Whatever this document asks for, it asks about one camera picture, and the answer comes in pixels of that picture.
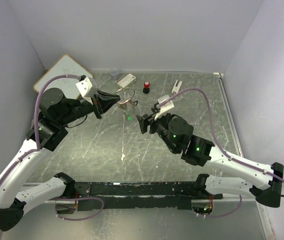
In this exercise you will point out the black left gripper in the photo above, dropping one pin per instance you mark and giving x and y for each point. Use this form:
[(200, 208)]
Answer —
[(105, 100)]

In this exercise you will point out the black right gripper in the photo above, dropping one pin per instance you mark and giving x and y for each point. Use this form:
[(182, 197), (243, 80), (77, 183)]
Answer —
[(145, 119)]

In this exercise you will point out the large metal keyring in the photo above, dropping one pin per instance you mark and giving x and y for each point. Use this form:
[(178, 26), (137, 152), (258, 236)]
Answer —
[(127, 92)]

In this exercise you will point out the black tagged key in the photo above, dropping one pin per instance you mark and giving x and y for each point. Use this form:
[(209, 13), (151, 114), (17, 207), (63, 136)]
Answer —
[(134, 103)]

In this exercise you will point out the silver key bunch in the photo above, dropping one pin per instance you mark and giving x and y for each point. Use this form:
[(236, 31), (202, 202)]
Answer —
[(124, 105)]

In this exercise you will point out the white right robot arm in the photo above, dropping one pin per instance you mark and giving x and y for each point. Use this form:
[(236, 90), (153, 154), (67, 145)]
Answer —
[(252, 179)]

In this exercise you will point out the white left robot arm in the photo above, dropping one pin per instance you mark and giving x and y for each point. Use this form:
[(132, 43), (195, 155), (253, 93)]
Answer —
[(53, 113)]

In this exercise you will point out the clear plastic cup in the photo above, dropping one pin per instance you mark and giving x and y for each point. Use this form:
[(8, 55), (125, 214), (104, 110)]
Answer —
[(115, 73)]

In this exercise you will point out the red black stamp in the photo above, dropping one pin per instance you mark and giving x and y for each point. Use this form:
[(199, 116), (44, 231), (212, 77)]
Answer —
[(146, 87)]

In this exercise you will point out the white cardboard box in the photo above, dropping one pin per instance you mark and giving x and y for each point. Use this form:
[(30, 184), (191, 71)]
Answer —
[(127, 81)]

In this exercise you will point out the white plastic clip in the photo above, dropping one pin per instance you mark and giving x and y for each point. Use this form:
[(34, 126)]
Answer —
[(177, 86)]

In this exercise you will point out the small framed whiteboard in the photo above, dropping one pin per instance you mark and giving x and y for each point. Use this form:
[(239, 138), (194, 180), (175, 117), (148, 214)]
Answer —
[(65, 65)]

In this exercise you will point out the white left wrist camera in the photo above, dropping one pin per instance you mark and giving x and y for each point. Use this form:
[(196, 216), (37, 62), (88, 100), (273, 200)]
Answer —
[(87, 88)]

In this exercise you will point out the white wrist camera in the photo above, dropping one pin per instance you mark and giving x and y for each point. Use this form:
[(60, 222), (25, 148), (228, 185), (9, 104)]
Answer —
[(162, 106), (87, 88)]

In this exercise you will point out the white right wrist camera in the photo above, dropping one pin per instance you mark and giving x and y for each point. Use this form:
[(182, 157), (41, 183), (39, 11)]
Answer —
[(162, 106)]

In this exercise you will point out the white corner bracket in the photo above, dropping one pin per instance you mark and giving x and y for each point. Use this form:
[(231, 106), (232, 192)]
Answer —
[(218, 74)]

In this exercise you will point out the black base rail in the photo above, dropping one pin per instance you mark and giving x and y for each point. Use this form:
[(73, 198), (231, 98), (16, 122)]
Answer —
[(143, 195)]

